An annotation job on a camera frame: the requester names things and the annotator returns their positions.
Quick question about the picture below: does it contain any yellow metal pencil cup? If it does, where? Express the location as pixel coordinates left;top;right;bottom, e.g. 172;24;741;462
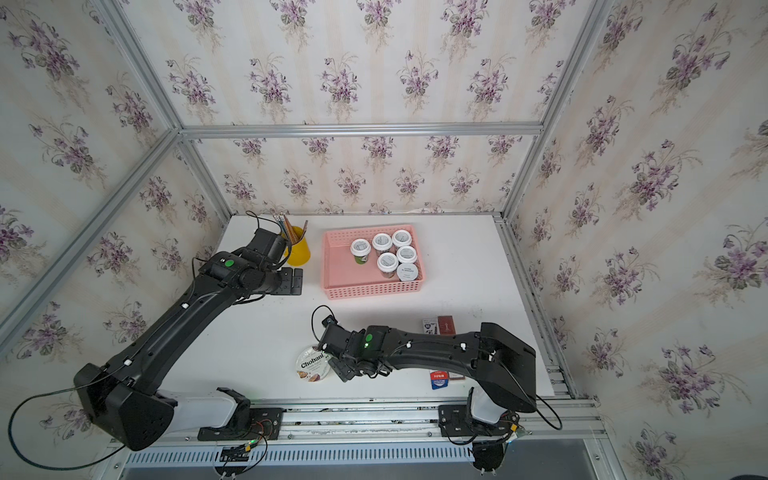
287;231;311;267

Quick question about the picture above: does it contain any pink plastic basket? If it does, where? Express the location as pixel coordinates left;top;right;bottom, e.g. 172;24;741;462
321;224;425;300

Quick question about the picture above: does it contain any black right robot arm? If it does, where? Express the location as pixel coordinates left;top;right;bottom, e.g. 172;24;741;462
317;315;537;413

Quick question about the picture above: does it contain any Chobani yogurt cup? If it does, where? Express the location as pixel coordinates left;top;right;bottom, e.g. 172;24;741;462
295;346;331;383

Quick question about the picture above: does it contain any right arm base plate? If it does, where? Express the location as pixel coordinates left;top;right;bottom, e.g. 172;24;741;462
437;404;520;439

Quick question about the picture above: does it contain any white yogurt cup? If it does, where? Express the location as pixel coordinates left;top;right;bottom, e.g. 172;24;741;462
396;245;418;264
377;252;399;279
371;233;393;255
391;229;413;249
350;238;372;265

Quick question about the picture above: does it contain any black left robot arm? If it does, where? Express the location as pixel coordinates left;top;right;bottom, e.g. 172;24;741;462
73;228;302;451

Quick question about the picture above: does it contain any small circuit board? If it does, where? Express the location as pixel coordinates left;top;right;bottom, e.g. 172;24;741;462
219;445;251;463

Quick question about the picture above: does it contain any green rimmed yogurt cup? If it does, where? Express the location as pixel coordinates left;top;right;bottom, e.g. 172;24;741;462
396;263;419;282

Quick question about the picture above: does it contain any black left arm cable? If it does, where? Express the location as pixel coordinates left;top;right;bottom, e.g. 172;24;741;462
7;383;130;472

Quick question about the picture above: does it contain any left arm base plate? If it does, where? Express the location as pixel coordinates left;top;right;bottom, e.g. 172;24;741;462
197;407;284;442

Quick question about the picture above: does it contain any red pencil box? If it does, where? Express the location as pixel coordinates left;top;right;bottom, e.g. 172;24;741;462
437;315;456;336

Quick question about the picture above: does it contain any white ventilation grille strip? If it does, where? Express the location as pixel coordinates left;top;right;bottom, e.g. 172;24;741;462
125;442;474;469

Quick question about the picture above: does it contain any bundle of coloured pencils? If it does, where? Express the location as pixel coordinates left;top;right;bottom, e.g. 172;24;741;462
273;214;306;245

